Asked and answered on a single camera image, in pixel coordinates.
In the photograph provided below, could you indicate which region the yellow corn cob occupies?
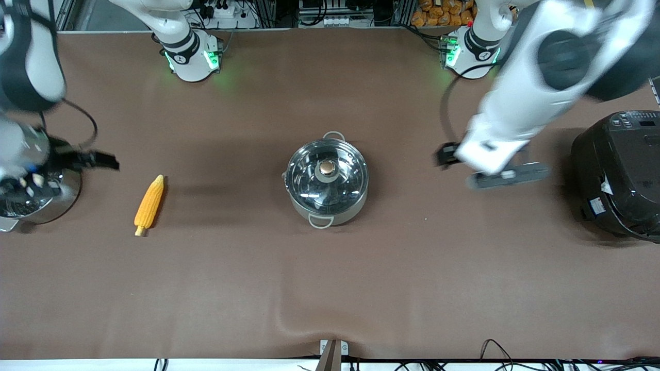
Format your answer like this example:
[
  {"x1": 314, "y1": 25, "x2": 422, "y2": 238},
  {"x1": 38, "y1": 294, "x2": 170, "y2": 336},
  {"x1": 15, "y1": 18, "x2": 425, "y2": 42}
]
[{"x1": 134, "y1": 174, "x2": 165, "y2": 238}]

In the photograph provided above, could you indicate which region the glass pot lid with knob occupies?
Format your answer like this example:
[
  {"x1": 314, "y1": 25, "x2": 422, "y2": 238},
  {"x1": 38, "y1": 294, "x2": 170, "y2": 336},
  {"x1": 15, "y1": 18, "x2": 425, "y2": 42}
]
[{"x1": 286, "y1": 139, "x2": 370, "y2": 213}]

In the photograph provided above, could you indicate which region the shiny steel saucepan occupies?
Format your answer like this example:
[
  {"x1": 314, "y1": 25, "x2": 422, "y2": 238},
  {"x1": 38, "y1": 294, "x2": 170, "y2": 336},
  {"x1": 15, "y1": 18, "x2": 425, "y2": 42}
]
[{"x1": 0, "y1": 166, "x2": 83, "y2": 233}]

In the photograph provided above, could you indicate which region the bag of orange buns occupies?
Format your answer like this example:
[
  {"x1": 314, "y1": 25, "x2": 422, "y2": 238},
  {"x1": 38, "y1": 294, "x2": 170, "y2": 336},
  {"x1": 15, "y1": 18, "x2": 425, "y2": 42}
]
[{"x1": 410, "y1": 0, "x2": 478, "y2": 28}]

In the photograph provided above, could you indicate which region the brown table cloth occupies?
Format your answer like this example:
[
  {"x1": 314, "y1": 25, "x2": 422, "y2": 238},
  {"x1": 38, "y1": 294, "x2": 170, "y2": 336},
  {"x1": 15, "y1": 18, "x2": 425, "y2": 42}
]
[{"x1": 0, "y1": 28, "x2": 660, "y2": 361}]

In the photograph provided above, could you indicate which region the black rice cooker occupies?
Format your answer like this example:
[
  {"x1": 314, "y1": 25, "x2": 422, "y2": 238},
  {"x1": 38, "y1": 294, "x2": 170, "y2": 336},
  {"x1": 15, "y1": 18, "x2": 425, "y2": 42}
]
[{"x1": 570, "y1": 110, "x2": 660, "y2": 244}]

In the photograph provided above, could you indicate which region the white power strip with plugs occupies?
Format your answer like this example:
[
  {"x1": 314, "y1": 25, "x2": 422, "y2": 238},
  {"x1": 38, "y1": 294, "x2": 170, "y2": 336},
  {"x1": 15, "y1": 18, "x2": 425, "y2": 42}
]
[{"x1": 198, "y1": 0, "x2": 257, "y2": 29}]

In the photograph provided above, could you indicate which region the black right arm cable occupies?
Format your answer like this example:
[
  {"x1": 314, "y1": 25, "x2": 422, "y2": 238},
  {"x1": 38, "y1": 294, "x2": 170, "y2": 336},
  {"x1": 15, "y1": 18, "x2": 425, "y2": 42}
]
[{"x1": 61, "y1": 99, "x2": 99, "y2": 151}]

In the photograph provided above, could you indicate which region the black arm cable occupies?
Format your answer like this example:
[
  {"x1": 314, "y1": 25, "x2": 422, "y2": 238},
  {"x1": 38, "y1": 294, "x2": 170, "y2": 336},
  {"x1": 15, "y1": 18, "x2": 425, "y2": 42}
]
[
  {"x1": 440, "y1": 61, "x2": 500, "y2": 146},
  {"x1": 61, "y1": 99, "x2": 99, "y2": 151}
]

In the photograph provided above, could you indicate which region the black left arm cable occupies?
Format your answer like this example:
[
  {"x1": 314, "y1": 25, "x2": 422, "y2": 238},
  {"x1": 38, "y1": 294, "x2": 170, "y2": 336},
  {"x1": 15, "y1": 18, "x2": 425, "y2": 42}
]
[{"x1": 440, "y1": 61, "x2": 500, "y2": 146}]

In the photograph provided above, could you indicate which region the steel pot with handles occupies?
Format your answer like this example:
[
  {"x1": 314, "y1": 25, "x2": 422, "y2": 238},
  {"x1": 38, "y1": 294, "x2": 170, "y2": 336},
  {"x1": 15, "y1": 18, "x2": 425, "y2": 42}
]
[{"x1": 282, "y1": 131, "x2": 370, "y2": 229}]

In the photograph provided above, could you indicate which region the black looped cable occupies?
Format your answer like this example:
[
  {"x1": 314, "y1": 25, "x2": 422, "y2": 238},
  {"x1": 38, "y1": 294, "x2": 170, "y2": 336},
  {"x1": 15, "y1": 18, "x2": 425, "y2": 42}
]
[{"x1": 480, "y1": 339, "x2": 517, "y2": 364}]

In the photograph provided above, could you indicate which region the metal table edge bracket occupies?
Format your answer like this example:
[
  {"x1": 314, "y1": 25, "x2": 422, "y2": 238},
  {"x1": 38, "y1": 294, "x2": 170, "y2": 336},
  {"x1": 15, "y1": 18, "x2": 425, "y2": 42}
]
[{"x1": 319, "y1": 339, "x2": 350, "y2": 371}]

